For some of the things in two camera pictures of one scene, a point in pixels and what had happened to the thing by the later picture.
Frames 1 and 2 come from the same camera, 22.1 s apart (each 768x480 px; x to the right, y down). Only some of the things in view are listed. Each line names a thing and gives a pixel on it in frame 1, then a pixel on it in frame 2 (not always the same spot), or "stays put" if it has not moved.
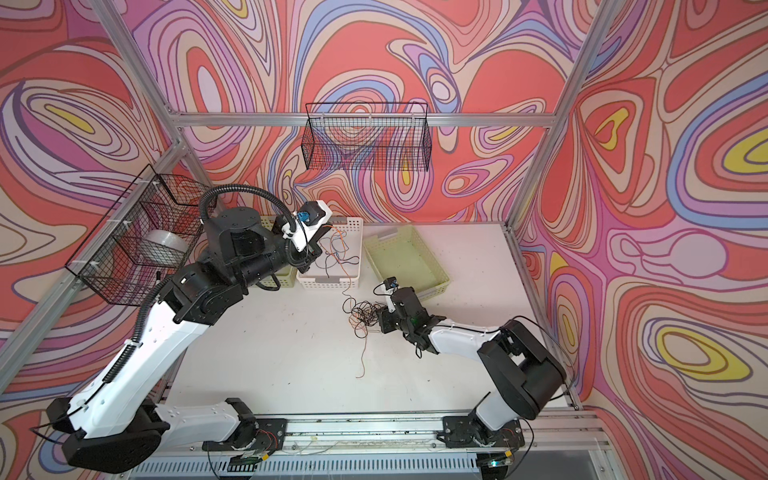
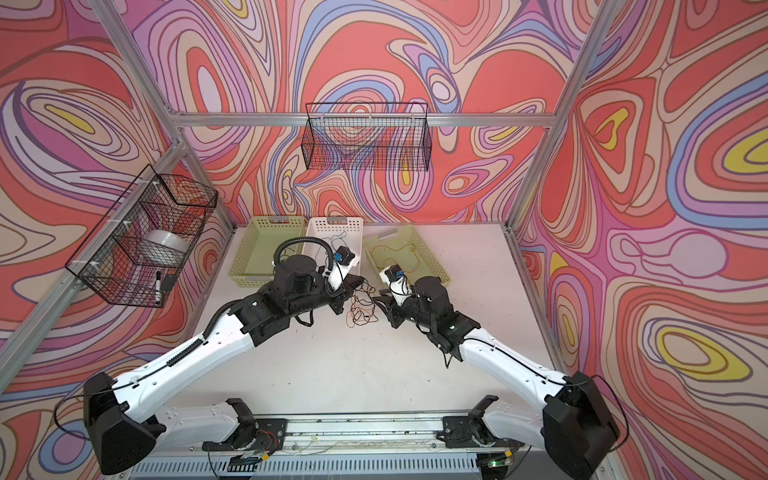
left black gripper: [307, 257] -> [345, 292]
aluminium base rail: [470, 433] stays put
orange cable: [355, 316] -> [382, 245]
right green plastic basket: [403, 255] stays put
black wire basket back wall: [372, 136] stays put
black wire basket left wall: [145, 239] stays put
